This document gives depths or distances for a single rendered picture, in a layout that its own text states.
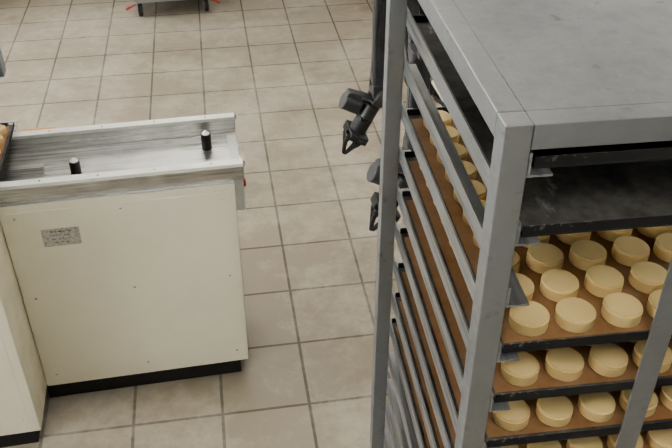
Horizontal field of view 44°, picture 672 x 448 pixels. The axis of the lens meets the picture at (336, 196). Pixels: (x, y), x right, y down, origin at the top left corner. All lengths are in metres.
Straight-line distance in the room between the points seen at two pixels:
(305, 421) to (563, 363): 1.84
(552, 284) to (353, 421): 1.85
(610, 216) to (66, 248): 1.94
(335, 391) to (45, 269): 1.07
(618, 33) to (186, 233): 1.79
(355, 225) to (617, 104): 2.88
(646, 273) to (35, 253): 1.93
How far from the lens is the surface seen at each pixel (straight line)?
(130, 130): 2.75
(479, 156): 1.03
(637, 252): 1.22
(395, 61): 1.46
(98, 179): 2.50
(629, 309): 1.12
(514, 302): 0.99
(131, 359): 2.95
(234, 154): 2.65
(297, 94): 4.79
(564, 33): 1.05
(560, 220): 0.97
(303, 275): 3.45
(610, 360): 1.18
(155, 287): 2.74
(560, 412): 1.22
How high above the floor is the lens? 2.23
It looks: 35 degrees down
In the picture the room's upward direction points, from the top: straight up
